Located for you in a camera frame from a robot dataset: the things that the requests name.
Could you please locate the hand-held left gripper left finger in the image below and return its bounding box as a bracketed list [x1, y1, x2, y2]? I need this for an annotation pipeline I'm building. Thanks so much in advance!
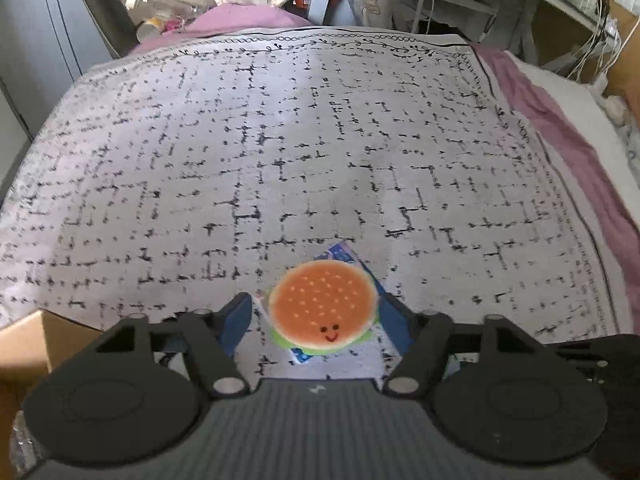
[95, 293, 252, 398]

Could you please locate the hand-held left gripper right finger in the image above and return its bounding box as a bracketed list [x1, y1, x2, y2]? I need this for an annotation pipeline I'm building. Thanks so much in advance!
[381, 296, 543, 396]

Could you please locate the burger plush toy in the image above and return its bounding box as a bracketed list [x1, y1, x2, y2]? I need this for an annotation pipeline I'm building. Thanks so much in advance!
[266, 260, 379, 352]

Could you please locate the blue tissue packet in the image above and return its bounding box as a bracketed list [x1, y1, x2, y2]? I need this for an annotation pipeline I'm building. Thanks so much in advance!
[287, 242, 387, 367]

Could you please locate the black-patterned white blanket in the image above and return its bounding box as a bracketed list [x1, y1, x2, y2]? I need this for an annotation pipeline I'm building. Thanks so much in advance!
[0, 32, 623, 376]

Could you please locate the white bedding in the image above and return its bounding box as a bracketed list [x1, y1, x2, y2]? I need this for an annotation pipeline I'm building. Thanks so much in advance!
[505, 50, 640, 211]

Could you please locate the tall flat cardboard box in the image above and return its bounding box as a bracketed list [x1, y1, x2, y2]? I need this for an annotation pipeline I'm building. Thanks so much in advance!
[65, 0, 140, 59]

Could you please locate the grey door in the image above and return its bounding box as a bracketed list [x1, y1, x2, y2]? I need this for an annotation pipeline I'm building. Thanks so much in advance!
[0, 0, 118, 146]

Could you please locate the white cables and power strip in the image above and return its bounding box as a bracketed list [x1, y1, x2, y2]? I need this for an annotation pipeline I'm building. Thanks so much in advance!
[542, 0, 631, 98]

